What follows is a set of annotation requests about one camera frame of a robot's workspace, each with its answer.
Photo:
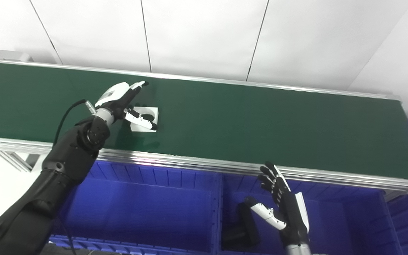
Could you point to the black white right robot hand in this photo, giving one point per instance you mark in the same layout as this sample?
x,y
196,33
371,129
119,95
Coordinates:
x,y
294,216

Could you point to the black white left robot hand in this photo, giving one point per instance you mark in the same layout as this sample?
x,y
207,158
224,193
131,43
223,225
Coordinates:
x,y
117,95

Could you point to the white square part with hole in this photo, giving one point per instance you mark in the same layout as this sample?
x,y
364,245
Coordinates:
x,y
153,112

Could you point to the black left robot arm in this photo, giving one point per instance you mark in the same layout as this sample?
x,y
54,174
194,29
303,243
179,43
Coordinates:
x,y
58,166

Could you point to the green conveyor belt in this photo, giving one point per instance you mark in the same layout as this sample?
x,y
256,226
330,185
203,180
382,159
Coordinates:
x,y
260,127
331,175

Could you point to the black block part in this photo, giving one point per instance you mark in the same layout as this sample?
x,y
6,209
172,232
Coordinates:
x,y
241,233

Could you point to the grey conveyor motor box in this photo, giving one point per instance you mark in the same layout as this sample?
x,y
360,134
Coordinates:
x,y
7,56

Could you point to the aluminium conveyor support leg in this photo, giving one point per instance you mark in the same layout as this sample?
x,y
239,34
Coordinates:
x,y
12,159

